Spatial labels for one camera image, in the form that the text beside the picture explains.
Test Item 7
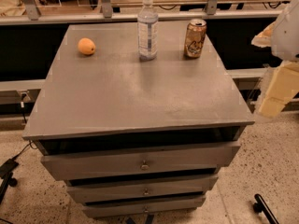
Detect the clear plastic water bottle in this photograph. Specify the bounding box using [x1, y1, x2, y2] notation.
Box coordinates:
[137, 0, 158, 61]

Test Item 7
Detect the orange soda can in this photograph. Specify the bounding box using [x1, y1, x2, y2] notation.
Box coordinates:
[184, 19, 206, 58]

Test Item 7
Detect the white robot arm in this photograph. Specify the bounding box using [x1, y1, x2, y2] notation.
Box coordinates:
[251, 0, 299, 118]

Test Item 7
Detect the black chair leg left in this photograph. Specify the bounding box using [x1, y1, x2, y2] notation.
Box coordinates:
[0, 172, 18, 203]

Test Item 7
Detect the bottom grey drawer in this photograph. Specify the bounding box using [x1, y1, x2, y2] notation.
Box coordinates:
[82, 195, 206, 218]

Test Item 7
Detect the grey drawer cabinet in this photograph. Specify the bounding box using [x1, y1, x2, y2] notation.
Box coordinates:
[23, 21, 253, 208]

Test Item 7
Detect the black power adapter with cable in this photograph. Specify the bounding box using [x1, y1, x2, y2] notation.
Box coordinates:
[0, 144, 31, 178]

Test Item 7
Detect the grey drawer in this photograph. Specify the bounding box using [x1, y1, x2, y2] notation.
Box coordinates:
[41, 141, 240, 180]
[67, 175, 218, 203]
[82, 195, 206, 218]

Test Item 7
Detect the black chair leg right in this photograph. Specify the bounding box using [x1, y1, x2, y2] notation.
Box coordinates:
[252, 193, 279, 224]

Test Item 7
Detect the black chair leg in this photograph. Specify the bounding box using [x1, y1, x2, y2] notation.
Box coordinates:
[0, 172, 18, 203]
[252, 193, 279, 224]

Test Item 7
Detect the orange fruit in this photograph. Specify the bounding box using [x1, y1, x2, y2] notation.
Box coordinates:
[78, 38, 95, 55]

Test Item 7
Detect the middle grey drawer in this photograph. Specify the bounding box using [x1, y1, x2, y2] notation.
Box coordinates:
[67, 175, 218, 203]

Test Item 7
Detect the grey metal railing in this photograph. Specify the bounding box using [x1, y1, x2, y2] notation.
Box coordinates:
[0, 0, 290, 25]

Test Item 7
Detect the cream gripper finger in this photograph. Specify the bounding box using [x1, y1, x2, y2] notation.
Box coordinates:
[251, 22, 275, 48]
[258, 61, 299, 118]

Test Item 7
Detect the top grey drawer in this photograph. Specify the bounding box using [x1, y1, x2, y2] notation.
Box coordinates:
[41, 141, 240, 180]

